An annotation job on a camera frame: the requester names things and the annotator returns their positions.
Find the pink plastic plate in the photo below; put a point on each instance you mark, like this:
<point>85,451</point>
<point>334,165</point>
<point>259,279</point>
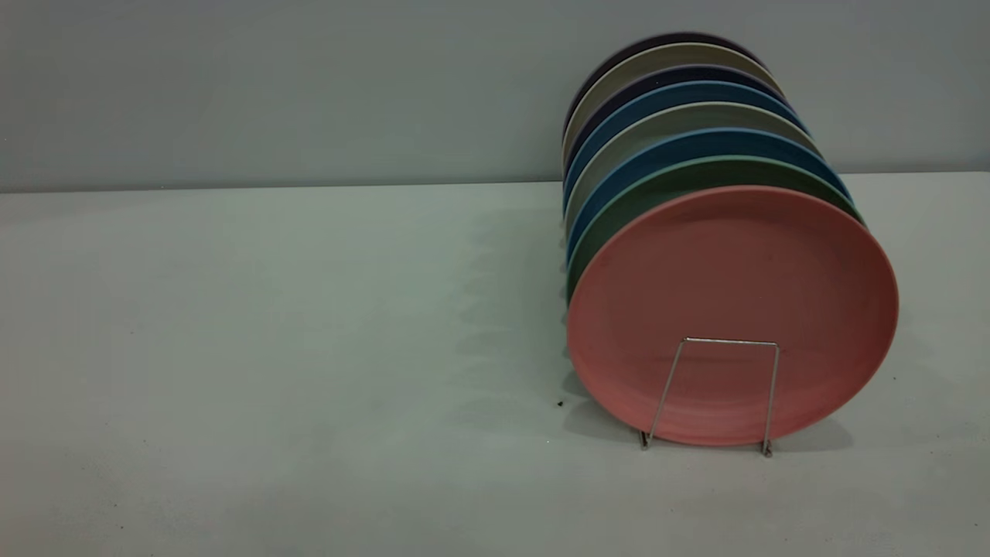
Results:
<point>735,309</point>

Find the green plastic plate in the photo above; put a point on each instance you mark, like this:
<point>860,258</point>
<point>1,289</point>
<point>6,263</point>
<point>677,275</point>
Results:
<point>657,182</point>

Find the blue plastic plate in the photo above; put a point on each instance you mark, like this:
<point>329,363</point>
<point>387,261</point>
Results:
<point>657,97</point>
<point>657,159</point>

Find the beige plastic plate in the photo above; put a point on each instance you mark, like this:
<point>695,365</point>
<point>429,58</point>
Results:
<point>642,131</point>
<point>657,58</point>

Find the dark purple plastic plate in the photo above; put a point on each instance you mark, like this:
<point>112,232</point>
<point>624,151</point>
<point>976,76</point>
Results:
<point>665,39</point>
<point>681,74</point>

